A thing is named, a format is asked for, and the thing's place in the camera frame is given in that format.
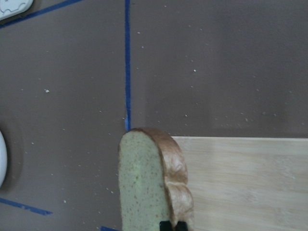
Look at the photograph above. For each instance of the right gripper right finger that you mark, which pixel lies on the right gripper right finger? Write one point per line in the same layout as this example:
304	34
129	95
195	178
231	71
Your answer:
181	226

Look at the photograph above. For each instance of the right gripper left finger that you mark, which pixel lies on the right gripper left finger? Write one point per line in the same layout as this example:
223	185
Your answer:
165	226

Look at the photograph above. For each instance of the bread slice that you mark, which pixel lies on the bread slice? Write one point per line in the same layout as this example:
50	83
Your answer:
153	181

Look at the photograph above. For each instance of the wooden cutting board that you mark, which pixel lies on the wooden cutting board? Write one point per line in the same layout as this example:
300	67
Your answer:
248	184

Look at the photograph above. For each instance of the white plate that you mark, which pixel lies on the white plate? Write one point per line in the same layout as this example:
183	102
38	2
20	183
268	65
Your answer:
3	159

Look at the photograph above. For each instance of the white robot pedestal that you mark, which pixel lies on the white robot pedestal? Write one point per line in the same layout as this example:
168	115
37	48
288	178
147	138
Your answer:
9	8

